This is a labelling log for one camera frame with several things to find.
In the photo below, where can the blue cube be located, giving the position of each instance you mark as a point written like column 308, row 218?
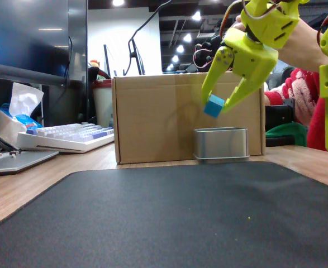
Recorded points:
column 213, row 107

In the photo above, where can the lime green robot arm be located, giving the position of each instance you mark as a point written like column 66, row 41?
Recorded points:
column 270, row 23

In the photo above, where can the square metal tin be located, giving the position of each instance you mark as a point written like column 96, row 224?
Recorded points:
column 221, row 145

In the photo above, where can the person's bare hand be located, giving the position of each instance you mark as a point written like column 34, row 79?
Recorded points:
column 303, row 50

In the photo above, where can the black box behind sleeve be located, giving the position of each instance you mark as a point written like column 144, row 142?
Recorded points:
column 278, row 117

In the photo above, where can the green cloth object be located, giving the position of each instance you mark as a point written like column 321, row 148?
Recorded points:
column 289, row 134

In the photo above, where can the red white sweater person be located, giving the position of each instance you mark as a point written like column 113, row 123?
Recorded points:
column 314, row 123

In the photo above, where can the brown cardboard box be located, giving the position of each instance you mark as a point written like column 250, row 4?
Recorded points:
column 152, row 117

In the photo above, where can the white cup with red rim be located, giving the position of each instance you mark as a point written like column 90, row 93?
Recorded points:
column 103, row 103

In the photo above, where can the plush toy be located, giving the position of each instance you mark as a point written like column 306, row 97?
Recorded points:
column 95, row 68

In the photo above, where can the black rectangular desk mat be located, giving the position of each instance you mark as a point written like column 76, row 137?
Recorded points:
column 163, row 217

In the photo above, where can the white purple keyboard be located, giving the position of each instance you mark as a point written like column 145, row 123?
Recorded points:
column 68, row 136

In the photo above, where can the black computer monitor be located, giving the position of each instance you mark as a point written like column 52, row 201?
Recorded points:
column 26, row 39

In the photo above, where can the blue white tissue pack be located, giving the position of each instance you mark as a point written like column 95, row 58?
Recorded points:
column 21, row 111

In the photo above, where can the silver monitor stand base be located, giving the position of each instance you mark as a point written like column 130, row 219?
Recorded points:
column 15, row 163

